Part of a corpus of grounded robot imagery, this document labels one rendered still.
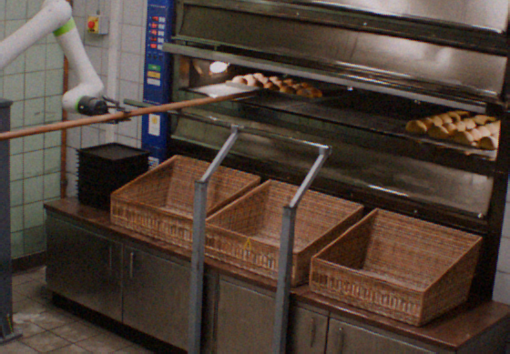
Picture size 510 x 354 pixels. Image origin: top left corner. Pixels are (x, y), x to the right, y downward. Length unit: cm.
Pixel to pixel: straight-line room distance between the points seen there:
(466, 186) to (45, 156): 260
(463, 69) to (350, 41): 59
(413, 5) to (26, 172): 254
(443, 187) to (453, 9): 77
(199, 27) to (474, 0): 153
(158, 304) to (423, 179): 137
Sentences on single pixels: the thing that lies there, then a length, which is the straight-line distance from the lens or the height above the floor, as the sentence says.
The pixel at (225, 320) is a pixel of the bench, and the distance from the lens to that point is 459.
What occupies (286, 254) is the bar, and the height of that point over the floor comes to 76.
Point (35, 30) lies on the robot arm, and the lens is 456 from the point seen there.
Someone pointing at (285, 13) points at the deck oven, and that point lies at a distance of 480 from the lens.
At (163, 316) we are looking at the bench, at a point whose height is 23.
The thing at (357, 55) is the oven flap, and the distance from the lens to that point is 456.
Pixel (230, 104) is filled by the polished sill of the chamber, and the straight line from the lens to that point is 504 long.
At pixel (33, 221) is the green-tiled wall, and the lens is 598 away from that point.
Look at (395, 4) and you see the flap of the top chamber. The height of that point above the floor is 177.
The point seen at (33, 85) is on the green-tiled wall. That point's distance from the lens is 578.
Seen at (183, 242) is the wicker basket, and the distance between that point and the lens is 472.
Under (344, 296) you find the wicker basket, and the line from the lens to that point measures 420.
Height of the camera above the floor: 214
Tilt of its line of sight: 14 degrees down
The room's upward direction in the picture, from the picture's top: 4 degrees clockwise
